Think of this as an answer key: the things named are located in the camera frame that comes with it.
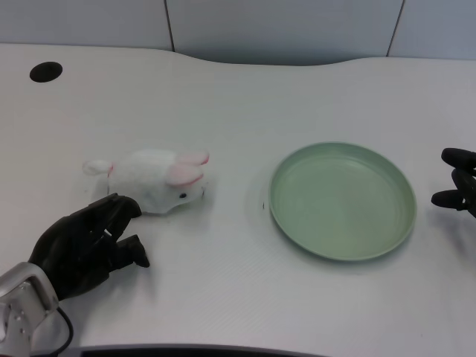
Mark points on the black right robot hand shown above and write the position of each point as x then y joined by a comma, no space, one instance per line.
463,186

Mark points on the white plush rabbit doll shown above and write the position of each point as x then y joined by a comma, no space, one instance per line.
148,178

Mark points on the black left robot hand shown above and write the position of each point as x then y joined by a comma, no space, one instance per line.
74,245

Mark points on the black round table grommet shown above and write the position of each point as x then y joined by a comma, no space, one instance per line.
46,71

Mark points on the green round plate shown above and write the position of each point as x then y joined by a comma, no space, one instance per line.
342,202

